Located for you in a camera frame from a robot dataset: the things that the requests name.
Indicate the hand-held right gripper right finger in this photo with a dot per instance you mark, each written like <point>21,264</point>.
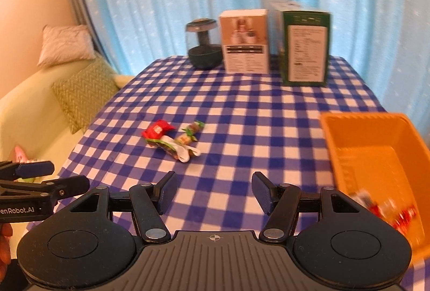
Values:
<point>262,194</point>

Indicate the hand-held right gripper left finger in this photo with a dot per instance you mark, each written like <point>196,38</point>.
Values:
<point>168,192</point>

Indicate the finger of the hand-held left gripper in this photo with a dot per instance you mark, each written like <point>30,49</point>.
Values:
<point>33,169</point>
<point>70,186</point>

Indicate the green and white snack packet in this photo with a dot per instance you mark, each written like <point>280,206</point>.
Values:
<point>171,147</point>

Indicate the yellow green candy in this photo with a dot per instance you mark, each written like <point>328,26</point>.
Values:
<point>184,139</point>

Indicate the green brown candy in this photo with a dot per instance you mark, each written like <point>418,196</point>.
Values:
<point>195,126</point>

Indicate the orange plastic tray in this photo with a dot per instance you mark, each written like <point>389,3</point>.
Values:
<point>369,160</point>

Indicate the person's left hand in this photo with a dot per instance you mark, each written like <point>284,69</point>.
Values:
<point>5,244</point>

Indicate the small pink soft object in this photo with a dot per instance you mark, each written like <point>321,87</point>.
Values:
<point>20,153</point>

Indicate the pale green sofa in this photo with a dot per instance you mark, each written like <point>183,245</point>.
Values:
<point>27,102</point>

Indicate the dark cloth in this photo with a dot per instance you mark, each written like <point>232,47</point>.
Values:
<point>15,279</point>

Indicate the blue checked tablecloth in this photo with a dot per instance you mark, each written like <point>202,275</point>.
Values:
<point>235,116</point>

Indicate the green zigzag pillow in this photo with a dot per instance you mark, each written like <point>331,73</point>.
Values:
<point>87,89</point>

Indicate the white textured pillow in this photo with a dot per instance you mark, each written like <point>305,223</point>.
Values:
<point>65,45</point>

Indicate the dark green glass jar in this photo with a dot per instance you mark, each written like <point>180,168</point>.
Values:
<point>205,57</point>

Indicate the white carton box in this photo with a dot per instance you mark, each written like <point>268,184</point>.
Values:
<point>247,52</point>

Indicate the green carton box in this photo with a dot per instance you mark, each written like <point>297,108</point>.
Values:
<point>305,52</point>

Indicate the grey curtain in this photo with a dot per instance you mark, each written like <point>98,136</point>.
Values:
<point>80,8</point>

